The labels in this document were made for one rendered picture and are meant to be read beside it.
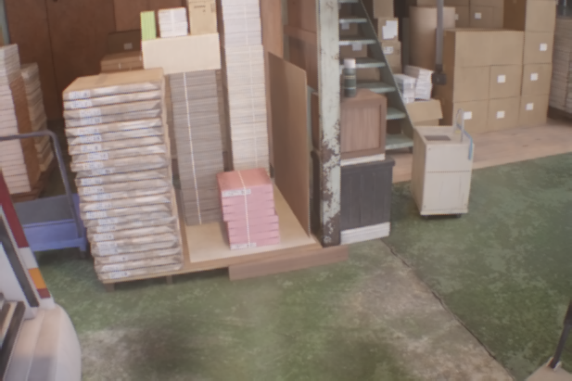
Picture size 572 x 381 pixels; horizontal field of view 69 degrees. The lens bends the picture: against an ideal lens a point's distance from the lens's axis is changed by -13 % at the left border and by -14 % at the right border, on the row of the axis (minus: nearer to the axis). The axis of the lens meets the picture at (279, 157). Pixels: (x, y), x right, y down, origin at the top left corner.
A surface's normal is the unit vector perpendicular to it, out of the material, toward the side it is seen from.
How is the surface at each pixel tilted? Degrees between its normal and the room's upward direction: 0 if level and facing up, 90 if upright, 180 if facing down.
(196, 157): 90
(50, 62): 90
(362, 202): 90
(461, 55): 90
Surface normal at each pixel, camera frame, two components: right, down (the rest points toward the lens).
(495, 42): 0.27, 0.33
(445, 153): -0.07, 0.35
